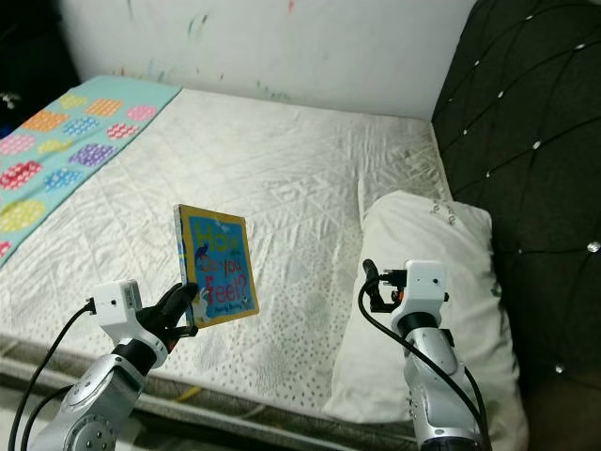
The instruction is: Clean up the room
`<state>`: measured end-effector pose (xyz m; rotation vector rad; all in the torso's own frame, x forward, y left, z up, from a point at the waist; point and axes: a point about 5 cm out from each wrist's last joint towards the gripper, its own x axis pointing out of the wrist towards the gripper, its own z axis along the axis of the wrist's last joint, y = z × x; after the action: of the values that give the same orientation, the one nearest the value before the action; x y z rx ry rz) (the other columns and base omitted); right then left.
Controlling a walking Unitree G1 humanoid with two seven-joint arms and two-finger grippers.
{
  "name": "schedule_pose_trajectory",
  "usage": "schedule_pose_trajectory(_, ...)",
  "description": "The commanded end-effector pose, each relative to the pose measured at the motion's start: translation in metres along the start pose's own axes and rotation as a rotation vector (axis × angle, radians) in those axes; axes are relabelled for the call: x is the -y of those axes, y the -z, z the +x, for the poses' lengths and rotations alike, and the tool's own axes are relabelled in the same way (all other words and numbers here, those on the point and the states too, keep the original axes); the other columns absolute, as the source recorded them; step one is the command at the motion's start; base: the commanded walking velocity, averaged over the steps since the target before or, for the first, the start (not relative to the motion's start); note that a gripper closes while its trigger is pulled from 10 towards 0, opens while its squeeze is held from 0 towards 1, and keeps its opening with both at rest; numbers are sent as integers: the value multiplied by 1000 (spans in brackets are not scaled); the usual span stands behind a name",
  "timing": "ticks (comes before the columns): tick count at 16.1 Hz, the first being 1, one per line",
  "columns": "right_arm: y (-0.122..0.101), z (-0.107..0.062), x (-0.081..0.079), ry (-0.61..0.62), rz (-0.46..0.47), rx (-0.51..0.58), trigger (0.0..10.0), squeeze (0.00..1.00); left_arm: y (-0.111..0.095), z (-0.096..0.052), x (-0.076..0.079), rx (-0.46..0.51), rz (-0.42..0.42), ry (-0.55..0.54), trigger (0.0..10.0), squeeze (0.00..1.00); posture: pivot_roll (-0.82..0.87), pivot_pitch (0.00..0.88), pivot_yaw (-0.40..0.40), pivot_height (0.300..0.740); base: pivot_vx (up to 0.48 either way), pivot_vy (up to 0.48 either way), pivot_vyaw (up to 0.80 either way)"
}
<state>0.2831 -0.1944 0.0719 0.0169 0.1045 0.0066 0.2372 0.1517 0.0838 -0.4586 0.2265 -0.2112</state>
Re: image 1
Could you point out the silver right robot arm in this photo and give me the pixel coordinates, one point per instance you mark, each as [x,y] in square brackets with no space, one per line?
[432,385]

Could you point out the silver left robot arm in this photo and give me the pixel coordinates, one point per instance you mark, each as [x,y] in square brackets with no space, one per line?
[94,413]

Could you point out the blue yellow-edged children's book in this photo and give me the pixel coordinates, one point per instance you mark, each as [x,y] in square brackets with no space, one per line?
[221,263]

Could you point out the teal blanket with dotted shapes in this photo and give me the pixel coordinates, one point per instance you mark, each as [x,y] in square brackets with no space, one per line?
[75,141]

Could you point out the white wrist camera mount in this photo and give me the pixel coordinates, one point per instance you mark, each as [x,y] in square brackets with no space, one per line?
[119,303]
[424,285]

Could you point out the dark tufted headboard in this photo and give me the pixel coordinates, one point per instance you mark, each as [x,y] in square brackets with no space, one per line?
[526,94]

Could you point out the grey quilted mattress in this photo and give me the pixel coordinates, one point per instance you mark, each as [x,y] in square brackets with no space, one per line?
[272,160]

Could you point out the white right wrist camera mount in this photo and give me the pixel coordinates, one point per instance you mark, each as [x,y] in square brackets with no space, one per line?
[424,285]

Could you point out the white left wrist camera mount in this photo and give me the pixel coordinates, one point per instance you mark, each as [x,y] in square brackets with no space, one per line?
[119,303]

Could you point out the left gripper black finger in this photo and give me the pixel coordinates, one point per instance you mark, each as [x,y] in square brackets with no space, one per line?
[180,301]

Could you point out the white printed pillow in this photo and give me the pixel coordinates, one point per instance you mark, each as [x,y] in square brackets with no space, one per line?
[385,357]

